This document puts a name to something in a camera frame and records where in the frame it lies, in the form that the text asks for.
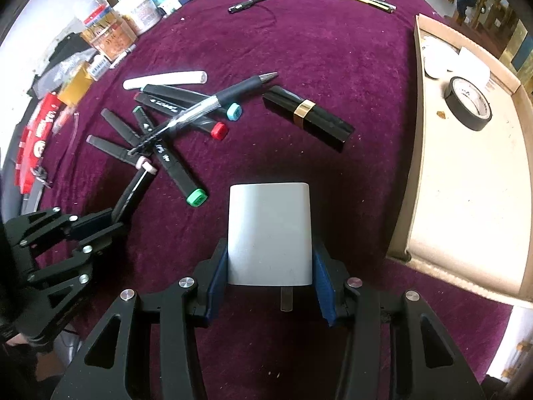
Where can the black lipstick gold band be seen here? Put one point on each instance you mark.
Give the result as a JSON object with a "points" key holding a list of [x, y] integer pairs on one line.
{"points": [[283, 104]]}

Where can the orange printed box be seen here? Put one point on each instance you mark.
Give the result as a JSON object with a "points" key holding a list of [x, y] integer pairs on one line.
{"points": [[112, 37]]}

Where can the shallow cardboard box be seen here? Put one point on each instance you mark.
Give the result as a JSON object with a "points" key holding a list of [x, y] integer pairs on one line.
{"points": [[458, 196]]}

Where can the white marker pen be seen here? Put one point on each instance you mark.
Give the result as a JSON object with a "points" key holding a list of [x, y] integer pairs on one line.
{"points": [[123, 56]]}

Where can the thin black pen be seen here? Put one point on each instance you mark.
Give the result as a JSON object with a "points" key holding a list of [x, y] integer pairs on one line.
{"points": [[258, 1]]}

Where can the black marker red cap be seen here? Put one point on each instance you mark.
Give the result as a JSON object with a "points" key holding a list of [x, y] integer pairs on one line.
{"points": [[219, 130]]}

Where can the black marker grey cap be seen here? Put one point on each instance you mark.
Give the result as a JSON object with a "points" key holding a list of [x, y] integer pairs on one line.
{"points": [[114, 123]]}

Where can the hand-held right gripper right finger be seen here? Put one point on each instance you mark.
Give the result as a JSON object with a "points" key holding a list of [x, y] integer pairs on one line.
{"points": [[322, 287]]}

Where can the white square charger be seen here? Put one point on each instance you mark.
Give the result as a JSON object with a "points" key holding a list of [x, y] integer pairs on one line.
{"points": [[472, 66]]}

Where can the maroon velvet tablecloth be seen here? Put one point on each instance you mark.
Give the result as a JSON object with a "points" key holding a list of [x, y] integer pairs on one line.
{"points": [[291, 50]]}

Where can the wooden staircase railing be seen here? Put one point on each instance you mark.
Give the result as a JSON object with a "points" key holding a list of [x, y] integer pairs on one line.
{"points": [[495, 12]]}

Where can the yellow pen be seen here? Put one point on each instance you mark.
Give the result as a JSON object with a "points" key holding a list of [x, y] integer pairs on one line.
{"points": [[370, 2]]}

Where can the person's left hand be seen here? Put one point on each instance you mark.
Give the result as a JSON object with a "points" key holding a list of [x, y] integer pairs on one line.
{"points": [[16, 339]]}

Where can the gold panel wooden screen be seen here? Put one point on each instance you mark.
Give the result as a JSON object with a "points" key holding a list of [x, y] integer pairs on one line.
{"points": [[516, 46]]}

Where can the black cloth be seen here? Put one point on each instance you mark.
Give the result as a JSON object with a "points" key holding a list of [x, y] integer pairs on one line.
{"points": [[62, 48]]}

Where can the red packet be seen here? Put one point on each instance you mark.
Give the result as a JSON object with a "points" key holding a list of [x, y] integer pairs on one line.
{"points": [[37, 133]]}

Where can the black tape roll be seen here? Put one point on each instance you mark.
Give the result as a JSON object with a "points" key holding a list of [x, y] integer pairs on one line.
{"points": [[456, 108]]}

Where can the black marker teal cap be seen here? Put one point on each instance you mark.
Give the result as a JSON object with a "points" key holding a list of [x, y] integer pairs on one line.
{"points": [[175, 93]]}

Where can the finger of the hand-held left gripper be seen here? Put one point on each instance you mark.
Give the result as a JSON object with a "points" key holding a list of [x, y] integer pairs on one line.
{"points": [[93, 225], [102, 241]]}

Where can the yellow box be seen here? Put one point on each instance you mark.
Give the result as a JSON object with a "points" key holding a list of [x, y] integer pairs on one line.
{"points": [[75, 85]]}

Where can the white round cap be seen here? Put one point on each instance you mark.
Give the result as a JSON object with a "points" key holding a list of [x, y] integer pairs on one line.
{"points": [[437, 60]]}

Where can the white barcode box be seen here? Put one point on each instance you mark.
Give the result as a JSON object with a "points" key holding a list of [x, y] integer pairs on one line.
{"points": [[100, 66]]}

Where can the clear plastic bag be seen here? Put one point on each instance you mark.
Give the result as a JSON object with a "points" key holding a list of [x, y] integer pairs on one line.
{"points": [[70, 66]]}

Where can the black marker green cap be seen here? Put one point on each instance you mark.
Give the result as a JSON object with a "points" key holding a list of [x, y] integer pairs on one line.
{"points": [[179, 171]]}

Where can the white cylindrical tube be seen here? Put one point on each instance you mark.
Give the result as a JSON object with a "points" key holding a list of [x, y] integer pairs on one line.
{"points": [[166, 79]]}

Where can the white plastic jar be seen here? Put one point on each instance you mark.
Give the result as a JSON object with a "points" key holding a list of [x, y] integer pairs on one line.
{"points": [[139, 10]]}

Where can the black clear gel pen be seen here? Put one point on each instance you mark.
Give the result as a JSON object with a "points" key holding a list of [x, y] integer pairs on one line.
{"points": [[233, 91]]}

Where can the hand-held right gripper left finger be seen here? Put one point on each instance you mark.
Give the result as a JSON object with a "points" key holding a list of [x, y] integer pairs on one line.
{"points": [[218, 287]]}

